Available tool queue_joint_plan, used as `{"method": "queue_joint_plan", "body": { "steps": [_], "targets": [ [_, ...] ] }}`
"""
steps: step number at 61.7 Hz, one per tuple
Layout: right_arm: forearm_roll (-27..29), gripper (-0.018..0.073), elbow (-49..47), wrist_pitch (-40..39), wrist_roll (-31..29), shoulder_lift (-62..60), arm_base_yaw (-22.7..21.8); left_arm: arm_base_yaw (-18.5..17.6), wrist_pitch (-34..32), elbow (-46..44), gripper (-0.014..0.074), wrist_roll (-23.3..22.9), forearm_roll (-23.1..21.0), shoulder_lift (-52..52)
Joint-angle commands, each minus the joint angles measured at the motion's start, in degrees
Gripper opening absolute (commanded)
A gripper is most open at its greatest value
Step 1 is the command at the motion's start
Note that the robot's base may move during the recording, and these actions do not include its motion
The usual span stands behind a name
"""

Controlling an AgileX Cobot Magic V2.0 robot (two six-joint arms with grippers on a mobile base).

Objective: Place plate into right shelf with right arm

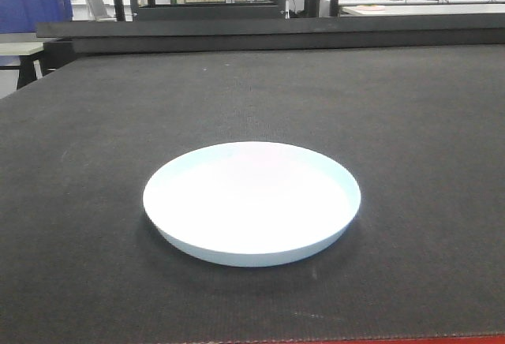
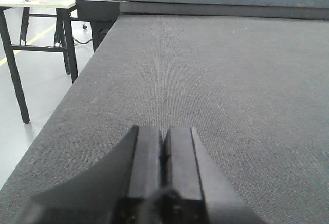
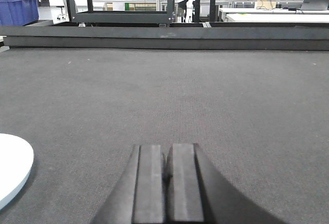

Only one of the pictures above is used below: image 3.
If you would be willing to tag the dark metal frame cart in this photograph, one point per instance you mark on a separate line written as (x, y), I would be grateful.
(121, 11)

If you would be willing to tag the white lab table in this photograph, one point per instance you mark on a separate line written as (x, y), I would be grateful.
(254, 15)

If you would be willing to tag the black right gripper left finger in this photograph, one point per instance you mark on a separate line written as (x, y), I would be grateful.
(138, 196)

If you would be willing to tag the blue plastic crate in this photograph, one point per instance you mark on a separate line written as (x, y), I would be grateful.
(19, 12)

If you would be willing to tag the dark table edge rail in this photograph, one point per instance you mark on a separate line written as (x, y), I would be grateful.
(206, 36)

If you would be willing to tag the grey laptop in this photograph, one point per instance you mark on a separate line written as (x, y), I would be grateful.
(314, 5)

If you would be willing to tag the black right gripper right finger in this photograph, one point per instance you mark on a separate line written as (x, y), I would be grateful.
(199, 193)

